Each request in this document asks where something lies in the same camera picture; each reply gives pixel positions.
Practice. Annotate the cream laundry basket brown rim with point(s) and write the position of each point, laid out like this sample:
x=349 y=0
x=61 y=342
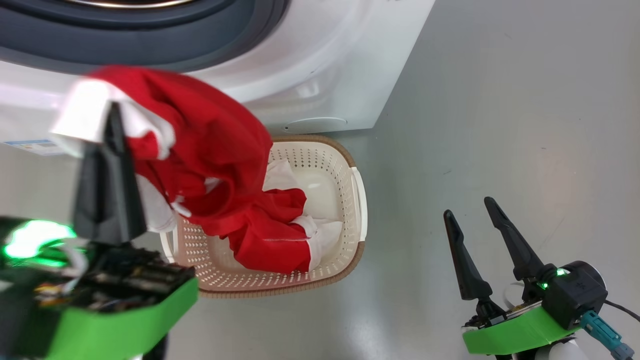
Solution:
x=325 y=165

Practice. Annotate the grey rubber door gasket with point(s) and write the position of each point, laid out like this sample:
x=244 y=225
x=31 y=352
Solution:
x=150 y=40

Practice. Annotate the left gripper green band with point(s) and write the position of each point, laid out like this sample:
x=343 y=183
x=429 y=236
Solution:
x=110 y=325

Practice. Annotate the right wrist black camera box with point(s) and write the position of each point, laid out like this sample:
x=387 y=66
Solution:
x=575 y=295

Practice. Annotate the red and white garment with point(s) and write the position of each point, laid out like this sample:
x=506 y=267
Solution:
x=215 y=130

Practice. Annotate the blue energy label sticker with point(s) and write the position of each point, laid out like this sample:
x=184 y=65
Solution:
x=32 y=146

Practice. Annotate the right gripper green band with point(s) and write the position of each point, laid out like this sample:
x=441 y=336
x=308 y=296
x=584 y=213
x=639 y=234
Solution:
x=510 y=332

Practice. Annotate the white front-load washing machine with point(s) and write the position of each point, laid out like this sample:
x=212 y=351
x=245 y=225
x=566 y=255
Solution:
x=325 y=60

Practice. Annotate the round white filter cover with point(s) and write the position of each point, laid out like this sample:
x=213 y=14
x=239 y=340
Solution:
x=315 y=125

